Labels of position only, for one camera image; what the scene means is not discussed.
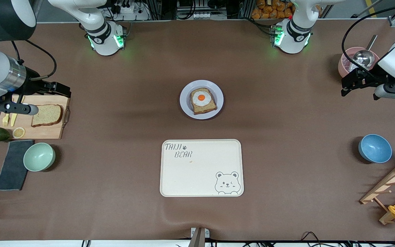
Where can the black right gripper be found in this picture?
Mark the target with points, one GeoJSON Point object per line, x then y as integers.
{"type": "Point", "coordinates": [33, 84]}

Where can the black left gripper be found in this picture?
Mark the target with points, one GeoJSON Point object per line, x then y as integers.
{"type": "Point", "coordinates": [373, 77]}

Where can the plain brown bread slice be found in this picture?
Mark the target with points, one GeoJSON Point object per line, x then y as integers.
{"type": "Point", "coordinates": [46, 115]}

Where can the pale lilac round plate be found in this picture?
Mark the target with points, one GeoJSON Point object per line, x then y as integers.
{"type": "Point", "coordinates": [185, 103]}

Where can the fried egg with orange yolk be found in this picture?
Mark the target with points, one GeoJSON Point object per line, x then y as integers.
{"type": "Point", "coordinates": [201, 98]}

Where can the pink bowl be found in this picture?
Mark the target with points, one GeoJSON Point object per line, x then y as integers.
{"type": "Point", "coordinates": [344, 68]}

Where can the clear ice cubes pile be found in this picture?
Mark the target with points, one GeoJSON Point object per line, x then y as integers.
{"type": "Point", "coordinates": [347, 63]}

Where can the metal scoop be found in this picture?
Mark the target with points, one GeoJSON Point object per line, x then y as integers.
{"type": "Point", "coordinates": [363, 58]}

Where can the wooden cutting board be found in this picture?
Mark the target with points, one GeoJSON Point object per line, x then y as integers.
{"type": "Point", "coordinates": [46, 132]}

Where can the yellow plastic knife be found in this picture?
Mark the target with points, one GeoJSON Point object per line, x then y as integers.
{"type": "Point", "coordinates": [13, 120]}

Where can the lemon slice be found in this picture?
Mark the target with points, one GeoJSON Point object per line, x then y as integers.
{"type": "Point", "coordinates": [18, 132]}

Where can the yellow plastic fork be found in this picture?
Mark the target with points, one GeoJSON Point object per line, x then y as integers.
{"type": "Point", "coordinates": [5, 120]}

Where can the blue bowl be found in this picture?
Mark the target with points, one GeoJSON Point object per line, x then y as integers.
{"type": "Point", "coordinates": [375, 149]}

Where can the mint green bowl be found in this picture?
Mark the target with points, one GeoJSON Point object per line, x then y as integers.
{"type": "Point", "coordinates": [39, 157]}

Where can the dark grey cloth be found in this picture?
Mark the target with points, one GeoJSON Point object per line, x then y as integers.
{"type": "Point", "coordinates": [12, 171]}

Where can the wooden drying rack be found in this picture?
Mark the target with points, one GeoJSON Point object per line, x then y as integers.
{"type": "Point", "coordinates": [389, 181]}

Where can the white power strip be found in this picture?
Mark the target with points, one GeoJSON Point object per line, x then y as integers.
{"type": "Point", "coordinates": [130, 9]}
{"type": "Point", "coordinates": [209, 15]}

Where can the orange snack bags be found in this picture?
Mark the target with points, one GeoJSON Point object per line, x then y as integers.
{"type": "Point", "coordinates": [269, 12]}

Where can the cream tray with bear print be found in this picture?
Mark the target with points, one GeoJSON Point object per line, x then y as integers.
{"type": "Point", "coordinates": [197, 175]}

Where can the grey metal camera mount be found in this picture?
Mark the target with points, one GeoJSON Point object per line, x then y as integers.
{"type": "Point", "coordinates": [198, 238]}

